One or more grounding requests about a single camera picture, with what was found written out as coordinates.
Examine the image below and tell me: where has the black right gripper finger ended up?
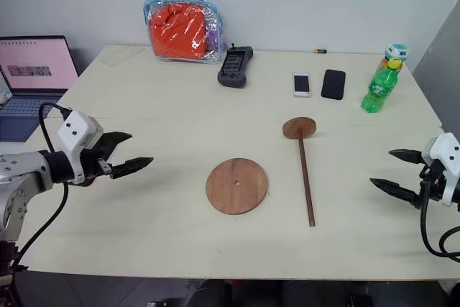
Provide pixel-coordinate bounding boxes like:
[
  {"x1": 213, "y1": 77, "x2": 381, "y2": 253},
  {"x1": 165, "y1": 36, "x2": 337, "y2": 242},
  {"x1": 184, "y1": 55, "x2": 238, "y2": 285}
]
[
  {"x1": 388, "y1": 148, "x2": 426, "y2": 166},
  {"x1": 369, "y1": 177, "x2": 420, "y2": 209}
]

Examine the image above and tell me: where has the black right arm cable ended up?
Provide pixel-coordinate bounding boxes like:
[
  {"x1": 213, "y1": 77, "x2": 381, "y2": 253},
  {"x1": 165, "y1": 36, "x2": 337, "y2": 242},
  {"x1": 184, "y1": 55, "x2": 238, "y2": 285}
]
[{"x1": 419, "y1": 176, "x2": 460, "y2": 264}]

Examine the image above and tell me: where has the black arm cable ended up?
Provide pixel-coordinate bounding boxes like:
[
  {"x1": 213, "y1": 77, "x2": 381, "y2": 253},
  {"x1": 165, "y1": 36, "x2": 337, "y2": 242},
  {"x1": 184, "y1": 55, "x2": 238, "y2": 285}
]
[
  {"x1": 419, "y1": 176, "x2": 460, "y2": 264},
  {"x1": 13, "y1": 101, "x2": 70, "y2": 276}
]

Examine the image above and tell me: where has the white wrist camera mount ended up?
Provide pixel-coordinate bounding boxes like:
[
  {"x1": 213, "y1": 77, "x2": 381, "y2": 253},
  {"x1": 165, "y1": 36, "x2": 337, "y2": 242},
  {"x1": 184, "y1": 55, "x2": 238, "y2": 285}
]
[
  {"x1": 421, "y1": 132, "x2": 460, "y2": 208},
  {"x1": 56, "y1": 110, "x2": 105, "y2": 185}
]

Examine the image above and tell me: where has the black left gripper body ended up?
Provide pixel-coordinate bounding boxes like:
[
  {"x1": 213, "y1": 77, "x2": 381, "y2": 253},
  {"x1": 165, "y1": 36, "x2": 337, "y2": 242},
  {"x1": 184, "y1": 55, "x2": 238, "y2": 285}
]
[{"x1": 82, "y1": 133, "x2": 116, "y2": 187}]

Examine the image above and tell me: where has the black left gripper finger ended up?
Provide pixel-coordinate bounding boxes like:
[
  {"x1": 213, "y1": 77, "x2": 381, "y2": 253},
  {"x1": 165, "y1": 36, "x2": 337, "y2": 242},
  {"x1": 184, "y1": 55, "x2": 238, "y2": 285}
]
[
  {"x1": 101, "y1": 131, "x2": 134, "y2": 159},
  {"x1": 109, "y1": 157, "x2": 155, "y2": 180}
]

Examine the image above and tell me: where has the wooden rod with small disc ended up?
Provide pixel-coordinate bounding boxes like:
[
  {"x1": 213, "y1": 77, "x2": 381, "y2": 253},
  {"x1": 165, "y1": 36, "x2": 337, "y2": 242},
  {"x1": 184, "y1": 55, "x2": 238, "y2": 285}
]
[{"x1": 282, "y1": 116, "x2": 318, "y2": 228}]

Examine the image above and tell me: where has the black smartphone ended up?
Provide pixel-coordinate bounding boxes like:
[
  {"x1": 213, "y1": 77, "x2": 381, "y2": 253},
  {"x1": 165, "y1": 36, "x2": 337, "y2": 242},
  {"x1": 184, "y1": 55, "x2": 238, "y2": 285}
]
[{"x1": 320, "y1": 68, "x2": 347, "y2": 101}]

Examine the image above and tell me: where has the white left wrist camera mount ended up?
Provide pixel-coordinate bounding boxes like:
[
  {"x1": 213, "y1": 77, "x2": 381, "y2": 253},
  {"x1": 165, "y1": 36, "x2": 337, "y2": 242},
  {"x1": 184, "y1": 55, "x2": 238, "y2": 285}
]
[{"x1": 56, "y1": 110, "x2": 105, "y2": 185}]

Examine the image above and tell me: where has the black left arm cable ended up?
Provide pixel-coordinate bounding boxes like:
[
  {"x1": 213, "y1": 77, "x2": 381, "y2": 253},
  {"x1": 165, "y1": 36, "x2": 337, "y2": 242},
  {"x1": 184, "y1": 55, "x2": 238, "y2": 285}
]
[{"x1": 13, "y1": 101, "x2": 70, "y2": 276}]

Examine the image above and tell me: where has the white smartphone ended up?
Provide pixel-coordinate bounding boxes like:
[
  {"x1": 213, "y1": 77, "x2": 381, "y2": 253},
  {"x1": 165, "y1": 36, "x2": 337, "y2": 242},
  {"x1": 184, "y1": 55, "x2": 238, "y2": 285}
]
[{"x1": 292, "y1": 70, "x2": 313, "y2": 98}]

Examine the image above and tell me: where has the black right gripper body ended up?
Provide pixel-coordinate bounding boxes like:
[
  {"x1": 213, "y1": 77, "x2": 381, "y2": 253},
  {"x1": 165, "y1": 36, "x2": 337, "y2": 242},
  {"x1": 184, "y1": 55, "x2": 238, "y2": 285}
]
[{"x1": 414, "y1": 160, "x2": 450, "y2": 211}]

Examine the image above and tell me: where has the green plastic soda bottle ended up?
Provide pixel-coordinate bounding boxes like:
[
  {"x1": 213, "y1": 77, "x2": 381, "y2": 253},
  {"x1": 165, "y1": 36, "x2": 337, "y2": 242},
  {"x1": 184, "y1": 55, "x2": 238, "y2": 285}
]
[{"x1": 360, "y1": 58, "x2": 403, "y2": 114}]

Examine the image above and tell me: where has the orange bottle with white cap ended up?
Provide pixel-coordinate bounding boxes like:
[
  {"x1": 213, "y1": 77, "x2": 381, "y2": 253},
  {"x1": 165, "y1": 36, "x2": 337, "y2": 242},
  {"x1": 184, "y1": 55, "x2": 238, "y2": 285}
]
[{"x1": 375, "y1": 43, "x2": 409, "y2": 75}]

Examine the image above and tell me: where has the orange cloth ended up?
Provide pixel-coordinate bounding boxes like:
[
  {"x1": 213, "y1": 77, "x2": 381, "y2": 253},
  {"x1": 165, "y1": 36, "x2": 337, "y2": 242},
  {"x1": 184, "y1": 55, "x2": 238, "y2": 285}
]
[{"x1": 148, "y1": 4, "x2": 211, "y2": 60}]

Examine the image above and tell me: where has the grey partition panel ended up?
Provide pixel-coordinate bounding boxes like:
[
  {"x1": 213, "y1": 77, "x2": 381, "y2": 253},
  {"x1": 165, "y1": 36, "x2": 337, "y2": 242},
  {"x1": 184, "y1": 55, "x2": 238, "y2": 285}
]
[{"x1": 410, "y1": 4, "x2": 460, "y2": 136}]

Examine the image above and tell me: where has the black handheld controller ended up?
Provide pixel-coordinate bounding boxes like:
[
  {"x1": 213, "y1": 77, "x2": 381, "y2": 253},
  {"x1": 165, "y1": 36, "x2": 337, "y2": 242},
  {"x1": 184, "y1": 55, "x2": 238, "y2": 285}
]
[{"x1": 216, "y1": 43, "x2": 255, "y2": 90}]

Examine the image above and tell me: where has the round wooden disc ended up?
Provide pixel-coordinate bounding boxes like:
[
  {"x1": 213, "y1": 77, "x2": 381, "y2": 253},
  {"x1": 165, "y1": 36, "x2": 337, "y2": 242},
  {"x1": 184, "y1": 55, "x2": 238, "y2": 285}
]
[{"x1": 205, "y1": 157, "x2": 270, "y2": 216}]

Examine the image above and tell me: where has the open blue laptop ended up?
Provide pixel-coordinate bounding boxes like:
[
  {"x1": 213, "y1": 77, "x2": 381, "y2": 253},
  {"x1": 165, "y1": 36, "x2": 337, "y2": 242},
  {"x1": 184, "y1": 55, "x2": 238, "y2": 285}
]
[{"x1": 0, "y1": 35, "x2": 81, "y2": 143}]

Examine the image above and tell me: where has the dark robot torso mechanism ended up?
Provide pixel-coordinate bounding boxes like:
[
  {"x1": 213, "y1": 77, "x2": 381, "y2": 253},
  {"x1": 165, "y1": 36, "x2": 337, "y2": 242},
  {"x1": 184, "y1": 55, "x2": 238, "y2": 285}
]
[{"x1": 0, "y1": 239, "x2": 29, "y2": 307}]

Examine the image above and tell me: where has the clear plastic zip bag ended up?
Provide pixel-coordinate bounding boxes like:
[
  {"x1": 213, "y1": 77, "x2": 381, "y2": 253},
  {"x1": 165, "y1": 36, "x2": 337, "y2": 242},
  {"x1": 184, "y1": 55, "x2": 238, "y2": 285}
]
[{"x1": 143, "y1": 0, "x2": 226, "y2": 67}]

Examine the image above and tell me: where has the clear plastic sheet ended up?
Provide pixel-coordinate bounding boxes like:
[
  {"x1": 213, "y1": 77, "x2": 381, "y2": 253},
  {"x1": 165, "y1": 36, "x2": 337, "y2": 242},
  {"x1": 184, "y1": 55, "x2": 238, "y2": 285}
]
[{"x1": 99, "y1": 45, "x2": 145, "y2": 69}]

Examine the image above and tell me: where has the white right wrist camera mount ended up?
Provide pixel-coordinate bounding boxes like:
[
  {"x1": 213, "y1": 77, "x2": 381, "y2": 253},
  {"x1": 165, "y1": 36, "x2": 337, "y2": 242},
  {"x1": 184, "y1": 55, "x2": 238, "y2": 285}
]
[{"x1": 421, "y1": 132, "x2": 460, "y2": 208}]

